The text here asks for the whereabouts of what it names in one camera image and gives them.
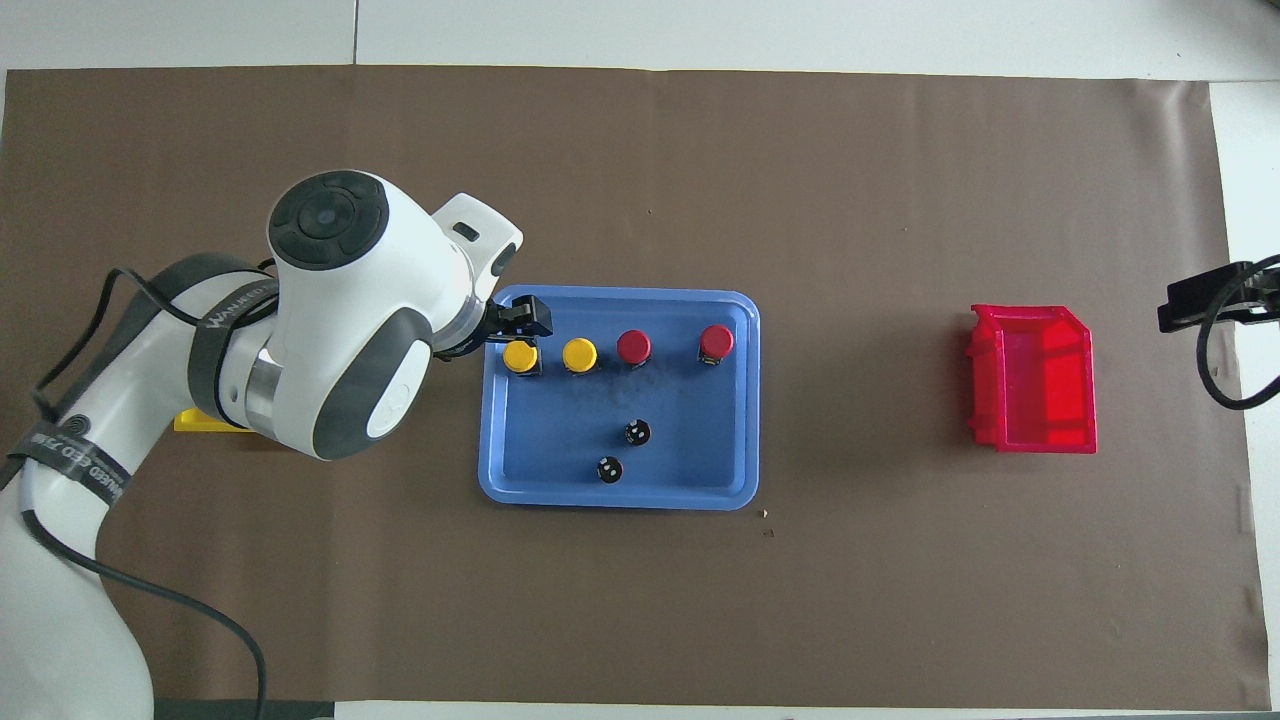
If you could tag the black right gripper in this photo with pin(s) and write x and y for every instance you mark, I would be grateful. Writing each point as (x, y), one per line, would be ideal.
(1268, 290)

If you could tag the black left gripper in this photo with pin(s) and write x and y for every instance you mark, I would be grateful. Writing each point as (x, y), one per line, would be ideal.
(470, 340)

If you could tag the yellow push button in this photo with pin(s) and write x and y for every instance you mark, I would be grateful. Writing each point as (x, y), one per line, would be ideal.
(520, 357)
(580, 354)

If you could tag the red push button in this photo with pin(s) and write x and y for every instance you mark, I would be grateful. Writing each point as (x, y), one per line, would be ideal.
(717, 342)
(634, 346)

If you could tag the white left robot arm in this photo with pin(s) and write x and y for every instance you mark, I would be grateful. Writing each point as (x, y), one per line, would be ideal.
(340, 330)

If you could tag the blue plastic tray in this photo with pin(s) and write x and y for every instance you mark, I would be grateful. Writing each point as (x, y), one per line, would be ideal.
(700, 450)

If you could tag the small black cylinder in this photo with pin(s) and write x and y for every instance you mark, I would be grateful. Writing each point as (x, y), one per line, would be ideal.
(609, 470)
(638, 433)

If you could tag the red plastic bin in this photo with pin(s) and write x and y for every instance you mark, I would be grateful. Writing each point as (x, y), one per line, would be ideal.
(1040, 400)

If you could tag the yellow plastic bin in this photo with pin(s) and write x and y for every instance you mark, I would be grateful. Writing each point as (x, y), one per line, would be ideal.
(205, 422)

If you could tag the brown paper mat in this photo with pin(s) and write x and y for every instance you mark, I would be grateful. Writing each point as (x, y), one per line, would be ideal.
(850, 600)

